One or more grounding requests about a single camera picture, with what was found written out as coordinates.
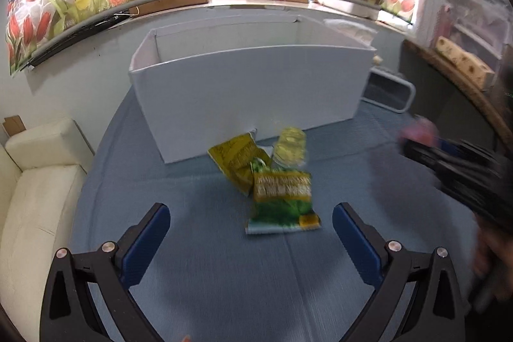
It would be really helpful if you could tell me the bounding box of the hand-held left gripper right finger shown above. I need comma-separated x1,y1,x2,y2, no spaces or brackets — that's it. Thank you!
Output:
332,202,469,342

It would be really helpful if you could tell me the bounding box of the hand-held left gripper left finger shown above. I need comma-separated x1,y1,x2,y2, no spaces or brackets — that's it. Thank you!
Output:
40,203,171,342

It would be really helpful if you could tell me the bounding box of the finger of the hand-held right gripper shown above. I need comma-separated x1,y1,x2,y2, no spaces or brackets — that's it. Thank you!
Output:
437,139,503,168
402,142,453,186

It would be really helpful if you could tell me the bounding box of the pink jelly cup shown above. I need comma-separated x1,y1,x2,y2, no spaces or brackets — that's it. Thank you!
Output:
401,115,435,144

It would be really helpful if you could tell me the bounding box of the green and yellow snack packet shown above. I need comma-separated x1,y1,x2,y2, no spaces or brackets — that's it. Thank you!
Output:
245,162,321,235

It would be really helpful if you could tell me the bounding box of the yellow jelly cup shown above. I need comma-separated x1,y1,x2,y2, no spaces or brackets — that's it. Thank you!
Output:
273,127,307,166

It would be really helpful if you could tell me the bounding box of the olive yellow snack packet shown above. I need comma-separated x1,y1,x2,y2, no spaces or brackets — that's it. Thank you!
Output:
207,134,273,198

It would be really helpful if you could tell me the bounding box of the white cardboard box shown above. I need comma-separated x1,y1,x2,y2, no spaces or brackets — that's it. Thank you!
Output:
128,14,377,164

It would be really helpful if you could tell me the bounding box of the person's right hand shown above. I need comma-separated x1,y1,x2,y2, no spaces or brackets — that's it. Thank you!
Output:
473,224,513,287

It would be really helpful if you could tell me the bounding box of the wooden counter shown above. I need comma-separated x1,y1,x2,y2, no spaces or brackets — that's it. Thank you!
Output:
403,38,513,150

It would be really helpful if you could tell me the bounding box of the blue tablecloth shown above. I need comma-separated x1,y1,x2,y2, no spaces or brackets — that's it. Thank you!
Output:
72,86,501,342

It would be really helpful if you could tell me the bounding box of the black digital clock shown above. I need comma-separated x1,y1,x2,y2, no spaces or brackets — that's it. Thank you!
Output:
361,65,415,114

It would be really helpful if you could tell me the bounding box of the cream patterned box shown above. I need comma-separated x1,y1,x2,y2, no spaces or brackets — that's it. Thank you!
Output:
435,36,495,89

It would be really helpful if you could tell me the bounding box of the cream leather sofa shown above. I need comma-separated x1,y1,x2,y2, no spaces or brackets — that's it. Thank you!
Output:
0,118,95,327

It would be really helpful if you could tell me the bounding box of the clear plastic storage bin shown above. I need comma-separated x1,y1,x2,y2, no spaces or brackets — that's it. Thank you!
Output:
437,1,506,60

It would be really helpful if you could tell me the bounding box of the brown cardboard piece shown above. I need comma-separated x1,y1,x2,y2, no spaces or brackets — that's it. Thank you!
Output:
2,114,27,136

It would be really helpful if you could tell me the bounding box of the long brown cardboard box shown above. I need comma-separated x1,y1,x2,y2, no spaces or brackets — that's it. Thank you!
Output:
132,0,210,16

